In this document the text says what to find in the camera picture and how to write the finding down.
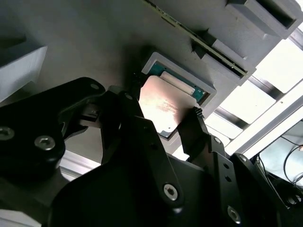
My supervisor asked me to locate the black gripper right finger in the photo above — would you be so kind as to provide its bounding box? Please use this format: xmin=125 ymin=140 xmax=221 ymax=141
xmin=177 ymin=106 xmax=303 ymax=227

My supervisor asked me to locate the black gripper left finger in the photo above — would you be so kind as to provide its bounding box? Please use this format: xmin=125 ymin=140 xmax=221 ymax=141
xmin=0 ymin=72 xmax=185 ymax=210

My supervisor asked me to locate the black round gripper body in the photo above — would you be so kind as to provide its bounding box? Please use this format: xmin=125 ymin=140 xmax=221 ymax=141
xmin=48 ymin=153 xmax=228 ymax=227

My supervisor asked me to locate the silver square CPU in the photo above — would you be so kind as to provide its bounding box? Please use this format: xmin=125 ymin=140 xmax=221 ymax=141
xmin=138 ymin=62 xmax=206 ymax=141

